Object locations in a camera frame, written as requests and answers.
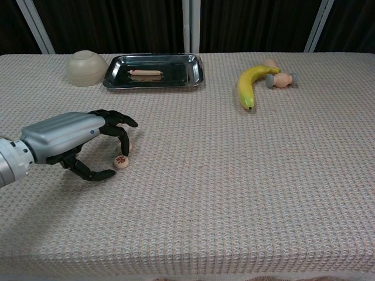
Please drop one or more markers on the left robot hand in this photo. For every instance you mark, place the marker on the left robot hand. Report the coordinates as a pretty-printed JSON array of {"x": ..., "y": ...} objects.
[{"x": 64, "y": 131}]

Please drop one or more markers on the chess disc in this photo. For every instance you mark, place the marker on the chess disc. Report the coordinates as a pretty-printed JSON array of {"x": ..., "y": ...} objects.
[
  {"x": 131, "y": 147},
  {"x": 121, "y": 162}
]

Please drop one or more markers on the beige upturned bowl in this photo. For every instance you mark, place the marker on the beige upturned bowl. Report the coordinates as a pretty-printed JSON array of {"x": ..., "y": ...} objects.
[{"x": 86, "y": 68}]

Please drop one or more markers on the rectangular metal tray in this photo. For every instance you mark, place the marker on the rectangular metal tray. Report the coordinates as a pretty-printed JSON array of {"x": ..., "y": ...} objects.
[{"x": 117, "y": 79}]

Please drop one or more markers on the pink sausage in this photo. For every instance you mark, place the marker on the pink sausage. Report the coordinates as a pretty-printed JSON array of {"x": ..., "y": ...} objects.
[{"x": 145, "y": 72}]

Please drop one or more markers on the black curtain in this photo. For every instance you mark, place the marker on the black curtain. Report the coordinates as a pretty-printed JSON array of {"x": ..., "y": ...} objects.
[
  {"x": 354, "y": 26},
  {"x": 11, "y": 29},
  {"x": 255, "y": 26},
  {"x": 117, "y": 26}
]

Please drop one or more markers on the beige woven tablecloth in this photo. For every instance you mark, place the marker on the beige woven tablecloth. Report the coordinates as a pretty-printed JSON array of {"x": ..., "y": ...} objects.
[{"x": 205, "y": 181}]

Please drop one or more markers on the yellow banana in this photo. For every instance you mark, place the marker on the yellow banana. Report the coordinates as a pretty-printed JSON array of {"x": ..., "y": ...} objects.
[{"x": 246, "y": 87}]

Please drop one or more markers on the pink massage roller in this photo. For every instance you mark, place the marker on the pink massage roller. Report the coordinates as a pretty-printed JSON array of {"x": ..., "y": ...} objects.
[{"x": 282, "y": 80}]

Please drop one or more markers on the white frame post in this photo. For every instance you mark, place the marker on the white frame post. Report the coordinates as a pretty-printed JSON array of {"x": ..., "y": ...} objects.
[
  {"x": 319, "y": 26},
  {"x": 191, "y": 26},
  {"x": 36, "y": 27}
]

